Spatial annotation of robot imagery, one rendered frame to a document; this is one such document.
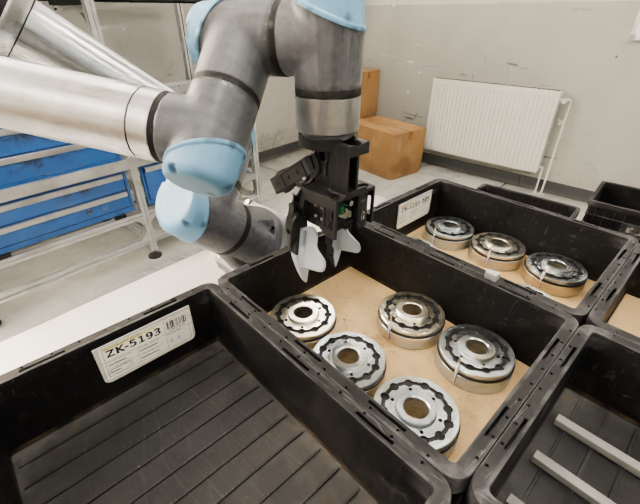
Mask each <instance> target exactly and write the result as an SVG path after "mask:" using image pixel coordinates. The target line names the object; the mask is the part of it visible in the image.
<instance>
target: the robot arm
mask: <svg viewBox="0 0 640 504"><path fill-rule="evenodd" d="M185 25H186V27H187V32H188V33H187V34H186V35H185V40H186V45H187V49H188V52H189V55H190V57H191V59H192V61H193V62H194V64H195V65H196V68H195V71H194V74H193V77H192V79H191V82H190V85H189V88H188V91H187V93H186V94H181V93H177V92H175V91H173V90H172V89H170V88H169V87H167V86H166V85H164V84H163V83H161V82H160V81H158V80H157V79H155V78H154V77H152V76H151V75H149V74H148V73H146V72H145V71H143V70H142V69H140V68H139V67H137V66H135V65H134V64H132V63H131V62H129V61H128V60H126V59H125V58H123V57H122V56H120V55H119V54H117V53H116V52H114V51H113V50H111V49H110V48H108V47H107V46H105V45H104V44H102V43H101V42H99V41H98V40H96V39H95V38H93V37H91V36H90V35H88V34H87V33H85V32H84V31H82V30H81V29H79V28H78V27H76V26H75V25H73V24H72V23H70V22H69V21H67V20H66V19H64V18H63V17H61V16H60V15H58V14H57V13H55V12H54V11H52V10H51V9H49V8H48V7H46V6H45V5H43V4H42V3H40V2H38V1H37V0H0V128H2V129H7V130H11V131H16V132H21V133H25V134H30V135H34V136H39V137H44V138H48V139H53V140H57V141H62V142H66V143H71V144H76V145H80V146H85V147H89V148H94V149H98V150H103V151H108V152H112V153H117V154H121V155H126V156H130V157H135V158H140V159H144V160H149V161H153V162H158V163H163V165H162V172H163V174H164V176H165V177H166V182H162V184H161V186H160V188H159V190H158V193H157V197H156V204H155V211H156V217H157V220H158V221H159V224H160V226H161V227H162V228H163V230H164V231H166V232H167V233H169V234H171V235H173V236H175V237H177V238H178V239H179V240H181V241H183V242H187V243H191V244H194V245H196V246H199V247H201V248H204V249H206V250H208V251H211V252H213V253H216V254H218V255H219V256H220V257H221V258H222V259H223V260H224V261H225V262H226V263H227V264H228V265H229V266H230V267H231V268H233V269H234V270H235V269H237V268H239V267H241V266H244V265H246V264H248V263H250V262H252V261H255V260H257V259H259V258H261V257H264V256H266V255H268V254H270V253H272V252H275V251H277V250H279V249H280V247H281V244H282V239H283V228H282V224H281V222H280V220H279V218H278V217H277V216H276V215H275V214H274V213H273V212H271V211H270V210H268V209H266V208H264V207H260V206H252V205H245V204H243V203H241V202H239V201H238V198H239V194H240V191H241V188H242V184H243V181H244V177H245V174H246V170H247V167H248V164H249V160H250V157H251V155H252V153H253V150H254V141H255V137H256V134H255V128H254V124H255V121H256V117H257V114H258V111H259V108H260V104H261V101H262V98H263V94H264V91H265V88H266V84H267V81H268V77H270V76H272V77H290V76H294V80H295V118H296V129H297V130H298V131H299V132H298V144H299V146H300V147H302V148H304V149H307V150H311V151H312V153H311V154H310V155H307V156H305V157H304V158H302V159H300V160H299V161H297V162H296V163H294V164H293V165H291V166H289V167H285V168H283V169H282V170H280V171H278V172H277V173H276V175H275V176H274V177H272V178H271V179H270V181H271V183H272V185H273V188H274V190H275V192H276V194H279V193H282V192H284V193H288V192H292V195H293V199H292V202H290V203H289V210H288V214H287V217H286V223H285V233H286V238H287V242H288V247H289V250H290V252H291V255H292V259H293V262H294V265H295V267H296V270H297V272H298V274H299V276H300V277H301V279H302V280H303V281H304V282H308V276H309V270H313V271H317V272H323V271H324V270H325V268H326V261H325V259H324V257H323V256H322V254H321V253H320V251H319V250H318V247H317V243H318V233H317V230H316V229H315V228H314V227H313V226H308V225H307V221H308V222H310V223H312V224H314V225H316V226H318V227H320V229H321V230H322V234H324V235H326V238H325V243H326V245H327V251H326V255H327V257H328V259H329V261H330V263H331V265H332V266H333V267H336V266H337V263H338V260H339V257H340V254H341V250H342V251H347V252H353V253H359V252H360V250H361V247H360V244H359V242H358V241H357V240H356V239H355V238H354V237H353V236H352V235H351V234H350V233H349V231H348V228H350V227H354V228H356V229H359V228H361V227H363V226H365V225H366V221H368V222H370V223H372V222H373V210H374V198H375V185H373V184H370V183H367V182H364V181H362V180H359V179H358V173H359V156H360V155H363V154H366V153H369V146H370V141H368V140H364V139H361V138H357V137H358V132H357V131H358V130H359V125H360V107H361V88H362V72H363V53H364V35H365V32H366V29H367V26H366V25H365V0H206V1H200V2H198V3H196V4H195V5H193V7H192V8H191V9H190V11H189V13H188V15H187V18H186V23H185ZM6 56H7V57H6ZM368 195H370V196H371V203H370V213H368V212H367V203H368Z"/></svg>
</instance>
